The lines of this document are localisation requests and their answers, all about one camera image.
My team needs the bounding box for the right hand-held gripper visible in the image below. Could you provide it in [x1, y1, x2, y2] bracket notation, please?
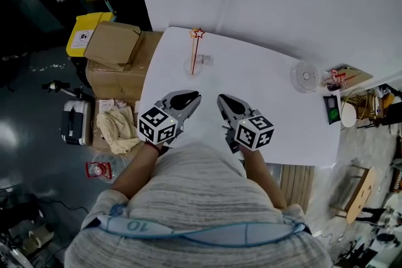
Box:
[217, 94, 274, 154]

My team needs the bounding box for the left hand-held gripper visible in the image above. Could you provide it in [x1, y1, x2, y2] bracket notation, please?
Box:
[137, 89, 202, 146]

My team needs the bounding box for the clear plastic cup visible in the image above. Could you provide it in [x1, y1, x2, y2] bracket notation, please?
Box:
[183, 56, 205, 77]

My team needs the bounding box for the red star wand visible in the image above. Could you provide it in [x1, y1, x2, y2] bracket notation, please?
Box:
[191, 27, 207, 75]

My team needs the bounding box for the orange star wand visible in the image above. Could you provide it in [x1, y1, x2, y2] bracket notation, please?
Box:
[188, 28, 199, 75]

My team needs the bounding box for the person's right forearm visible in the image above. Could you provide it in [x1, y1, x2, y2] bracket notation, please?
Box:
[241, 149, 288, 210]

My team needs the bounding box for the person's left forearm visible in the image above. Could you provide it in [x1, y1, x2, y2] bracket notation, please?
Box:
[111, 141, 163, 200]

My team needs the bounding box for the red patterned drink cup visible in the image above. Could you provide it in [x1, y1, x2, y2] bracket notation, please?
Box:
[326, 68, 342, 88]

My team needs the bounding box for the dark drink cup red straw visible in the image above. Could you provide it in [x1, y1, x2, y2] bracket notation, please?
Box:
[337, 72, 350, 90]

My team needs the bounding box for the large cardboard box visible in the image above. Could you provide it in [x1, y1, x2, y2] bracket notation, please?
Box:
[85, 29, 164, 101]

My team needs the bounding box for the beige cloth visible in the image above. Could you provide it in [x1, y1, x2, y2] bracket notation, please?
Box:
[96, 105, 143, 155]

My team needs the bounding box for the small white desk fan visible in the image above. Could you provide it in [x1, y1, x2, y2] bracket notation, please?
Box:
[289, 60, 322, 94]

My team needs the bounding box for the long cardboard box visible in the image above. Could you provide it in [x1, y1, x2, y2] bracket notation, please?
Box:
[92, 99, 142, 154]

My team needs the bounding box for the person's grey striped shirt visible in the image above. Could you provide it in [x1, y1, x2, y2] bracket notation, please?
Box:
[64, 141, 332, 268]

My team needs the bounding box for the flat cardboard box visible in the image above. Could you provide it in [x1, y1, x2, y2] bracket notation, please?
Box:
[84, 21, 142, 72]

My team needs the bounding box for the black device green screen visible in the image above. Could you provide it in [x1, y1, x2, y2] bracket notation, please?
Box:
[323, 94, 342, 126]

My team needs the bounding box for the wooden slatted bench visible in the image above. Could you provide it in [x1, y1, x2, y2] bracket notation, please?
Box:
[279, 164, 315, 214]

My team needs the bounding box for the silver hard case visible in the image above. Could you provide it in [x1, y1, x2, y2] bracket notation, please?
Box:
[60, 99, 93, 147]

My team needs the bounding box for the thin cardboard box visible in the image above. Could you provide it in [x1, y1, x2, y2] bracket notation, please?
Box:
[326, 64, 374, 82]

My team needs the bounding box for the yellow bin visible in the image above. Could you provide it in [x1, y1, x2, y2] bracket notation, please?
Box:
[65, 11, 116, 58]

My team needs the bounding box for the black tripod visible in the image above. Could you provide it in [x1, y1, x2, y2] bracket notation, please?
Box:
[41, 80, 85, 100]

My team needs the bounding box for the water jug red handle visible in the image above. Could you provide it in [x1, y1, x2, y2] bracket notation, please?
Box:
[85, 152, 130, 184]

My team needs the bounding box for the white wire chair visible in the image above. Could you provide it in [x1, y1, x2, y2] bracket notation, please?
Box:
[340, 87, 370, 129]

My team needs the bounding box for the light blue neck strap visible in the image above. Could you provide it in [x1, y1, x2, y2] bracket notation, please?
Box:
[95, 203, 307, 244]

